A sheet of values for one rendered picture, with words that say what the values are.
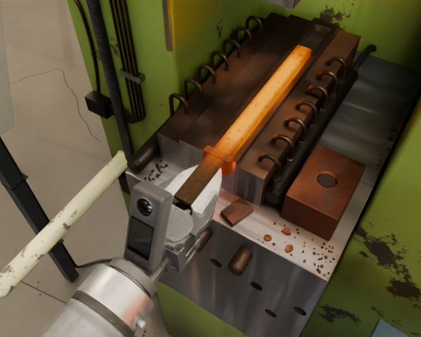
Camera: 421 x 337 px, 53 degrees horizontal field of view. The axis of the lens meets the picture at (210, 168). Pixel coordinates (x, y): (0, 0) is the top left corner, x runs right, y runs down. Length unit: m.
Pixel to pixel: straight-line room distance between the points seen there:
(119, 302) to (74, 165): 1.52
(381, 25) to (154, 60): 0.47
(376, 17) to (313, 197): 0.47
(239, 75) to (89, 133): 1.40
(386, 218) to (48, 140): 1.66
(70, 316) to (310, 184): 0.38
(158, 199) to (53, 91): 1.93
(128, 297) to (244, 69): 0.47
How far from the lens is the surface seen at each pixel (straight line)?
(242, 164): 0.65
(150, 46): 0.83
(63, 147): 2.10
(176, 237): 0.57
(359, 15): 0.99
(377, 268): 0.97
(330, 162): 0.70
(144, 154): 0.73
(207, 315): 1.12
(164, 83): 0.86
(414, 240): 0.85
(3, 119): 0.85
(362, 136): 0.84
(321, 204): 0.64
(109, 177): 1.11
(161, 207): 0.50
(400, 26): 0.98
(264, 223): 0.69
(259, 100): 0.73
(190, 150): 0.69
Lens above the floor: 1.50
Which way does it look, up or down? 52 degrees down
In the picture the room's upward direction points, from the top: straight up
